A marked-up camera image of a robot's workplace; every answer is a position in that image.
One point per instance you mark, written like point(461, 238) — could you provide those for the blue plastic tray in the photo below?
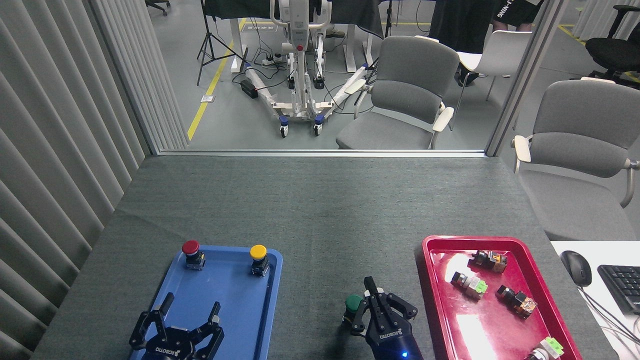
point(240, 295)

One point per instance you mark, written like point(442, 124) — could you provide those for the black switch with orange part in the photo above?
point(487, 260)

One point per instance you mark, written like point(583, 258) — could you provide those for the black tripod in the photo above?
point(212, 40)

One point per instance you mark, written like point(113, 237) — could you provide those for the grey switch with green end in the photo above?
point(470, 285)

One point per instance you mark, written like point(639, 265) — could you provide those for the green push button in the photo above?
point(352, 303)

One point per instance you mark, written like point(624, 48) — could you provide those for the person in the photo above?
point(460, 25)

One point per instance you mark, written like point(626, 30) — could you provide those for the black computer mouse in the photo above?
point(576, 267)

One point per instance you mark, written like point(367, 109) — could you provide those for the white power strip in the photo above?
point(272, 61)

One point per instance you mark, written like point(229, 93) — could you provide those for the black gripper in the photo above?
point(392, 342)
point(172, 345)

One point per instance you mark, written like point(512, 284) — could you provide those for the silver frame post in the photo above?
point(525, 75)

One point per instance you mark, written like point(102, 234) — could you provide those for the black power adapter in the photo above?
point(248, 88)

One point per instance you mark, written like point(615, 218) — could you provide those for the grey chair with cream armrests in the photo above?
point(580, 150)
point(400, 95)

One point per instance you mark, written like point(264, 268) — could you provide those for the red push button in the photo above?
point(190, 247)

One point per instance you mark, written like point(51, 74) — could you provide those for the white stand on wheels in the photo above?
point(300, 75)

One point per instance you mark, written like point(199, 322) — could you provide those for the red plastic tray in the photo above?
point(505, 325)

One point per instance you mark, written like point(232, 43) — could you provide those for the black keyboard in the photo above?
point(622, 285)

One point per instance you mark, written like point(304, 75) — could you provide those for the white switch with green block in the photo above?
point(547, 348)

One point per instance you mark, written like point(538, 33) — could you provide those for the black switch with amber block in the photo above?
point(517, 301)

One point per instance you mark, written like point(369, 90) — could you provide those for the silver frame rail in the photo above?
point(320, 153)

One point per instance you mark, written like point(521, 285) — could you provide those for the black office chair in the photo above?
point(159, 5)
point(615, 50)

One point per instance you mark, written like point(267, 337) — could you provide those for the yellow push button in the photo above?
point(258, 251)

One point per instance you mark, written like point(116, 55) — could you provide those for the white plastic chair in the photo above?
point(500, 52)

